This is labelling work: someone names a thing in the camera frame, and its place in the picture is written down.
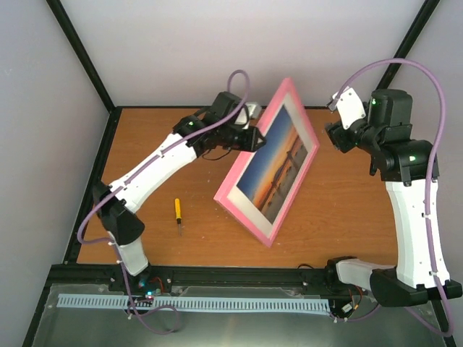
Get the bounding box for sunset photo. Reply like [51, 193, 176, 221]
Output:
[237, 106, 312, 223]

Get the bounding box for yellow handled screwdriver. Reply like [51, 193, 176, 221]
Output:
[174, 198, 182, 236]

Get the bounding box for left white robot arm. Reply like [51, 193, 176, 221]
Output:
[93, 92, 266, 291]

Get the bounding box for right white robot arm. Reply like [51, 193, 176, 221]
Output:
[326, 87, 462, 307]

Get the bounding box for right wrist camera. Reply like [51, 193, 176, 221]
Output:
[327, 86, 366, 130]

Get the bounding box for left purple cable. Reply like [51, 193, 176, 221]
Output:
[76, 69, 250, 333]

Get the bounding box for black aluminium rail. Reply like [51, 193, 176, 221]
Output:
[46, 263, 360, 296]

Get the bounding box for light blue cable duct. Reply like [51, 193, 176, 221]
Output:
[56, 294, 330, 315]

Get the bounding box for metal base plate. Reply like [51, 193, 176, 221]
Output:
[30, 285, 445, 346]

